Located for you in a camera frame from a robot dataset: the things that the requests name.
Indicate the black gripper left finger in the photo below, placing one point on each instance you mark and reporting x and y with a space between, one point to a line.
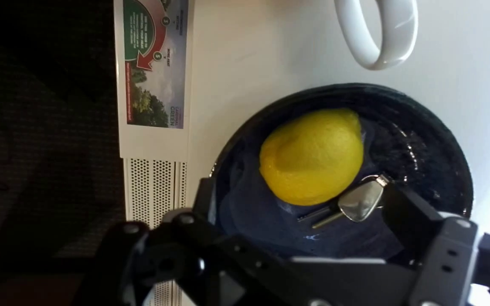
199 255

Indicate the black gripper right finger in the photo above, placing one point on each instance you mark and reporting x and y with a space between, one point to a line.
443 255

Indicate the yellow lemon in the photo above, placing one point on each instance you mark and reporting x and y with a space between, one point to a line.
313 158

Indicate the dark blue bowl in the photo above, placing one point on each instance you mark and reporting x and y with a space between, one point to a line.
426 153

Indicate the white ceramic mug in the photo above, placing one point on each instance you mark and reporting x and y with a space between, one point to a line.
395 51

